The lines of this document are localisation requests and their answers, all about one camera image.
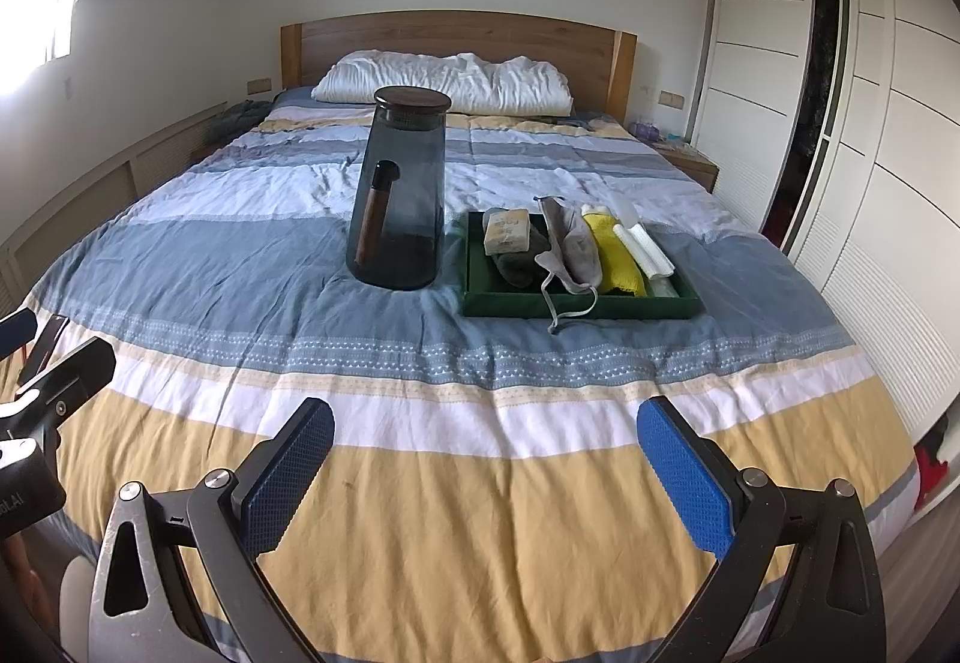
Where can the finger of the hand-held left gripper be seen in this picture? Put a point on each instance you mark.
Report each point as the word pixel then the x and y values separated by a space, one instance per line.
pixel 67 374
pixel 15 333

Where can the white pillow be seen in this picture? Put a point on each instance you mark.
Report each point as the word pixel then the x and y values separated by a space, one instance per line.
pixel 450 82

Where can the small purple container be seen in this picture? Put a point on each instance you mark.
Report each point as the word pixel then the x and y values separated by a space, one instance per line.
pixel 646 130

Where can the person's left forearm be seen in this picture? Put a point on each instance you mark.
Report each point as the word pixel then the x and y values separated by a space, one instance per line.
pixel 19 580

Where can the dark green cloth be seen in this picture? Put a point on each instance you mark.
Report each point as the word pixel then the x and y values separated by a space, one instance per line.
pixel 240 119

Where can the red cloth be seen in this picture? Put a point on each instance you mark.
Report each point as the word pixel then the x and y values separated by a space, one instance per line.
pixel 934 472

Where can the wooden bed headboard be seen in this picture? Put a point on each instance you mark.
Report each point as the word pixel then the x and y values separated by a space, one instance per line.
pixel 450 33

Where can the white paper napkin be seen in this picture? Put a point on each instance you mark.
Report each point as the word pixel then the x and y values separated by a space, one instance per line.
pixel 645 250

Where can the blue bed sheet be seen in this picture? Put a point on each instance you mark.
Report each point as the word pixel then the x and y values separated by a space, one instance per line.
pixel 292 96

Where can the tissue packet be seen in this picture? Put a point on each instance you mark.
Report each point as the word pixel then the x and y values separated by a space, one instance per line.
pixel 510 229

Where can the wooden nightstand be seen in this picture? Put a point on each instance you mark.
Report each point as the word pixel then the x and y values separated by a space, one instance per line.
pixel 697 168

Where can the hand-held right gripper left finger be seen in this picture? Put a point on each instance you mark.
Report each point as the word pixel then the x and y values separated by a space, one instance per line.
pixel 289 475

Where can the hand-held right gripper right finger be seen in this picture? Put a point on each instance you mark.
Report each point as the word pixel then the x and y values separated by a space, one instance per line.
pixel 686 475

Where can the wall socket plate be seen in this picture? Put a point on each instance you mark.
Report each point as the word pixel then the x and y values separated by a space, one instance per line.
pixel 671 100
pixel 259 86

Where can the striped bed blanket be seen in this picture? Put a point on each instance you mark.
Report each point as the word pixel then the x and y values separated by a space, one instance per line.
pixel 450 483

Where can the white wardrobe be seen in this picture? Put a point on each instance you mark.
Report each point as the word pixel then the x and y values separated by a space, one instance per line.
pixel 757 70

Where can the grey face mask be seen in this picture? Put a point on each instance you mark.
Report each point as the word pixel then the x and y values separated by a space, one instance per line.
pixel 574 250

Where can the green tray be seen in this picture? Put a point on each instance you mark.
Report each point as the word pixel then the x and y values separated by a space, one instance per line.
pixel 517 304

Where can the yellow towel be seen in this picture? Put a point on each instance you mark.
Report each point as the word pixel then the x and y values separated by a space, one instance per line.
pixel 615 258

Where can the dark grey cloth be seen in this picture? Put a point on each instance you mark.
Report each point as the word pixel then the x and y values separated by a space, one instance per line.
pixel 521 269

